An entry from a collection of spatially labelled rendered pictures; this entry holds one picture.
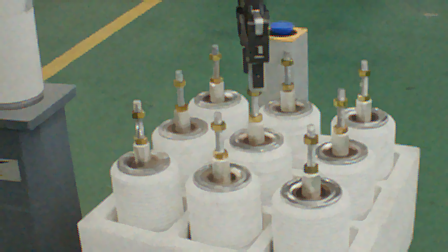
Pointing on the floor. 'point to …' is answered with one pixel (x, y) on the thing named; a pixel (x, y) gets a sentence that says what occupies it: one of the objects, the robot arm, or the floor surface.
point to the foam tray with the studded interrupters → (382, 223)
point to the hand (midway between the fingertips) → (253, 72)
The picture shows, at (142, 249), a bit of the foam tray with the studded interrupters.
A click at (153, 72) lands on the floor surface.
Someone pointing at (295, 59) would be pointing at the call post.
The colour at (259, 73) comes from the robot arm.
